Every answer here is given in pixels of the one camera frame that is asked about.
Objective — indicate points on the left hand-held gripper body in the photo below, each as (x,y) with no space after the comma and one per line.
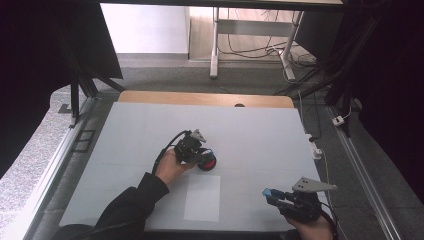
(189,150)

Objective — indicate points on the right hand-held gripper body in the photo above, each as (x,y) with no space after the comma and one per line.
(303,205)

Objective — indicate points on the round red ink pad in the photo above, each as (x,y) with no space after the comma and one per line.
(210,163)

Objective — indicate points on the blue stamp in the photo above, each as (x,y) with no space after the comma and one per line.
(269,192)

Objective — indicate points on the person's left hand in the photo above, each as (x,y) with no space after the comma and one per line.
(169,166)

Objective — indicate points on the person's right hand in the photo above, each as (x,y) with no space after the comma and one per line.
(313,230)

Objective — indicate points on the white paper sheet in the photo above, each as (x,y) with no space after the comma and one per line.
(202,198)

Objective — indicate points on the wooden table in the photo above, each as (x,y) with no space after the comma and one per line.
(200,98)

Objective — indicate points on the white power strip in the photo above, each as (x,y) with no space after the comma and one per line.
(315,149)

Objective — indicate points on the small white adapter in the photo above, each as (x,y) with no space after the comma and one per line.
(338,120)

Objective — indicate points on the black curtain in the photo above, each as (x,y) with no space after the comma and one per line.
(36,73)
(396,100)

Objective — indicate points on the aluminium rail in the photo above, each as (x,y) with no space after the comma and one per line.
(50,173)
(361,171)

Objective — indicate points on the black floor frame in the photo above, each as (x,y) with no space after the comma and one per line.
(83,140)

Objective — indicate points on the white metal desk frame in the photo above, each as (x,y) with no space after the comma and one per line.
(253,28)

